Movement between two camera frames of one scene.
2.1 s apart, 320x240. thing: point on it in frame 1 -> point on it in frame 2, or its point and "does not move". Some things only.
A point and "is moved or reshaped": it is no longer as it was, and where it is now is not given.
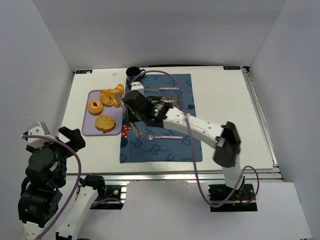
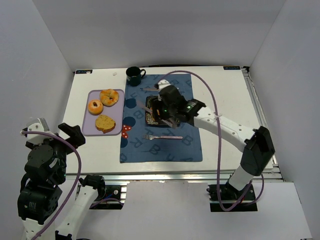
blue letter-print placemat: (158, 144) does not move
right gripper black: (128, 110) -> (160, 111)
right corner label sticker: (231, 67) does not move
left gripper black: (74, 139) does not move
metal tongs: (135, 127) is moved or reshaped
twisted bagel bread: (108, 97) does not move
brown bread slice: (105, 124) does not move
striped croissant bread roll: (111, 99) is moved or reshaped
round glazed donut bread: (95, 107) does not move
